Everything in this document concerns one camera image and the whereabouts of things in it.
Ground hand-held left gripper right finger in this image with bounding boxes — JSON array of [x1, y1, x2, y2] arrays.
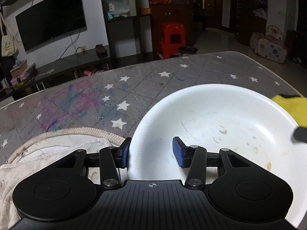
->
[[172, 136, 252, 188]]

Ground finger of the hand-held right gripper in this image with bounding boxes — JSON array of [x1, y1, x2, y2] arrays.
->
[[293, 126, 307, 144]]

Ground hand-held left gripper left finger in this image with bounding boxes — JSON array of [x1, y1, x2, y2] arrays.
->
[[55, 137, 132, 189]]

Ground yellow and grey cleaning cloth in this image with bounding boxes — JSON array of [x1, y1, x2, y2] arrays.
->
[[272, 94, 307, 128]]

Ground white round plate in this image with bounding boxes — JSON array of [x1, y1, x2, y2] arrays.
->
[[127, 84, 305, 228]]

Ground grey star-printed mat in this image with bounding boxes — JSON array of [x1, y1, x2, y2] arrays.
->
[[0, 51, 307, 173]]

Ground pink slippers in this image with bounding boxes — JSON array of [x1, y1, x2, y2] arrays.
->
[[79, 68, 101, 77]]

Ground polka dot play tent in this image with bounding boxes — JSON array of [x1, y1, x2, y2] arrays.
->
[[249, 25, 288, 64]]

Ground black round bin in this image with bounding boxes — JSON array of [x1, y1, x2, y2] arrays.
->
[[178, 46, 198, 58]]

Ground dark television stand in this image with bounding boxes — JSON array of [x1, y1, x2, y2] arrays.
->
[[0, 45, 113, 101]]

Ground dark glass display cabinet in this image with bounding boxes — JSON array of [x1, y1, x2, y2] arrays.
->
[[99, 0, 153, 60]]

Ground red plastic stool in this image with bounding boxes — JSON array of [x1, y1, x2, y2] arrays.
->
[[158, 22, 187, 59]]

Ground stack of boxes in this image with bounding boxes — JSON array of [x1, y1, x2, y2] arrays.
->
[[10, 60, 36, 87]]

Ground brown wooden cabinet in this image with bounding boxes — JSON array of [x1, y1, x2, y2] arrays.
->
[[147, 0, 195, 53]]

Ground black flat-screen television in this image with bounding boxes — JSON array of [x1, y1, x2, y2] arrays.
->
[[16, 0, 87, 52]]

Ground cream tote bag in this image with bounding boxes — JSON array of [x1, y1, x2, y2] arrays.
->
[[0, 12, 18, 57]]

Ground white rope-edged towel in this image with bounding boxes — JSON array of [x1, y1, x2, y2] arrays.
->
[[0, 127, 125, 230]]

